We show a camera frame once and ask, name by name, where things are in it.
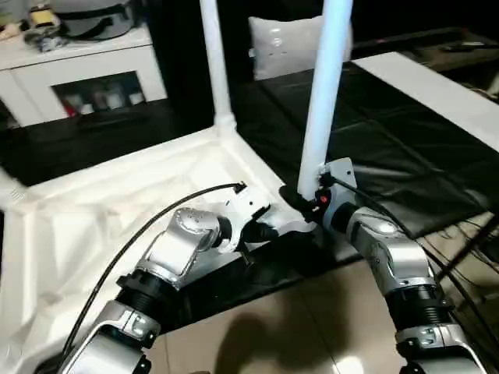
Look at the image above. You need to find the white plastic table leg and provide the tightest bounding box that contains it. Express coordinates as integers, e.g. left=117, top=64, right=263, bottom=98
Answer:
left=0, top=168, right=28, bottom=213
left=200, top=0, right=238, bottom=135
left=298, top=0, right=354, bottom=197

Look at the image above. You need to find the white plastic table top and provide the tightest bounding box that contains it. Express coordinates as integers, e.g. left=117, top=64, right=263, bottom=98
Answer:
left=0, top=123, right=319, bottom=367

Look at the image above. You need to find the black floor stand leg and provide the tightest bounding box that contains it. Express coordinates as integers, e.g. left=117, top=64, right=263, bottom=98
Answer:
left=437, top=217, right=499, bottom=281

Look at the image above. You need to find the grey pillow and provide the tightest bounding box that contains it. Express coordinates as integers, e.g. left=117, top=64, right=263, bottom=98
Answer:
left=249, top=14, right=353, bottom=81

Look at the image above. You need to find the white flat board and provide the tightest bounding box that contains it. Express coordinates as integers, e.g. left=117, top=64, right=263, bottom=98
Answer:
left=351, top=51, right=499, bottom=153

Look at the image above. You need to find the black cabinet with yellow label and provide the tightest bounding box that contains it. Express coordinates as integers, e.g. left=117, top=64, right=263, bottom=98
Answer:
left=144, top=0, right=258, bottom=118

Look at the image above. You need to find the white sideboard cabinet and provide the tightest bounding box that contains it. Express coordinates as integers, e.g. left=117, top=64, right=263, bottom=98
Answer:
left=0, top=23, right=169, bottom=127

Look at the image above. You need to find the colourful clutter bundle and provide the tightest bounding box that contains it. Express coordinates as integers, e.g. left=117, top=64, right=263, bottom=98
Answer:
left=0, top=0, right=67, bottom=51

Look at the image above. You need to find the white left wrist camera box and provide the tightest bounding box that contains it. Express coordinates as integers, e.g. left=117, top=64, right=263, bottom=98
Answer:
left=222, top=185, right=272, bottom=252

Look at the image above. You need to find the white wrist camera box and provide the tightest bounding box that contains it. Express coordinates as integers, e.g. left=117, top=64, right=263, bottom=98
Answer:
left=318, top=157, right=356, bottom=196
left=222, top=185, right=272, bottom=252

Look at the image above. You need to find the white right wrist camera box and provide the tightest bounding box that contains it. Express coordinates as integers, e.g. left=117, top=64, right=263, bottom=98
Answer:
left=318, top=157, right=356, bottom=196

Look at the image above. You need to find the grey bag with black strap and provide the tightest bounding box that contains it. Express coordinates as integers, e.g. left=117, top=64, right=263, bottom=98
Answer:
left=51, top=0, right=145, bottom=41

